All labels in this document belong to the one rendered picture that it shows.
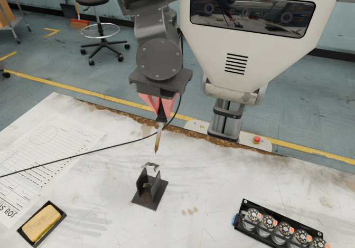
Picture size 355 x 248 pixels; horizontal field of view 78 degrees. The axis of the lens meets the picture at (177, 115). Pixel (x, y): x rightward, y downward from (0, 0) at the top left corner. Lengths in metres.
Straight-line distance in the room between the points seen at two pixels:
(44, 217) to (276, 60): 0.67
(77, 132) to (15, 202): 0.22
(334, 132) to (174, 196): 1.68
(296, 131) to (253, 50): 1.32
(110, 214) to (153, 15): 0.41
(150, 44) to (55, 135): 0.52
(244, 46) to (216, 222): 0.45
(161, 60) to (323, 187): 0.50
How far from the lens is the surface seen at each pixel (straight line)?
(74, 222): 0.56
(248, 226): 0.49
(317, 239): 0.50
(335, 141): 1.99
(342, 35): 3.05
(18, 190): 0.66
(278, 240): 0.50
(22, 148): 0.75
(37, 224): 0.57
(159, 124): 0.46
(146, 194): 0.54
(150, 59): 0.28
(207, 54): 0.69
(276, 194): 0.58
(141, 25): 0.28
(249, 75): 0.70
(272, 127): 1.87
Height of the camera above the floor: 1.23
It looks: 42 degrees down
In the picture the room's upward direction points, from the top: straight up
